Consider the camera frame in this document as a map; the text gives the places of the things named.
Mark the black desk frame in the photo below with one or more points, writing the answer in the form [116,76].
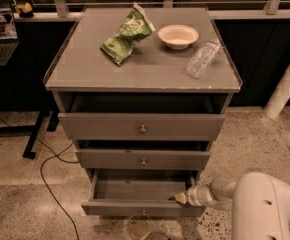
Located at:
[16,123]

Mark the grey top drawer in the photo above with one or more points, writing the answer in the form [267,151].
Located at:
[127,126]

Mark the clear plastic water bottle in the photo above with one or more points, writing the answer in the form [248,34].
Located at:
[202,59]

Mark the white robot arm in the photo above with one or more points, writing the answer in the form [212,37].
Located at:
[260,204]

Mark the round floor drain cover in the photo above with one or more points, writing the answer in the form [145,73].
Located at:
[139,227]

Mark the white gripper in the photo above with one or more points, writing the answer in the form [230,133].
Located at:
[195,196]

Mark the grey bottom drawer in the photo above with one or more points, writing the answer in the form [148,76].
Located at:
[122,192]

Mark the grey middle drawer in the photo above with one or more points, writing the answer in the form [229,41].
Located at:
[142,159]

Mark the green chip bag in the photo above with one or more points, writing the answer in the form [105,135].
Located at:
[135,28]

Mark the white diagonal pipe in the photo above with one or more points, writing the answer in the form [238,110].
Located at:
[279,97]

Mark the grey drawer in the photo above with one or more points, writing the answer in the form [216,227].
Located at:
[122,192]
[142,159]
[127,126]

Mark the white bowl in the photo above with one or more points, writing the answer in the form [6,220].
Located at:
[178,37]

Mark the grey drawer cabinet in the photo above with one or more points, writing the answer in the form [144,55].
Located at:
[150,81]

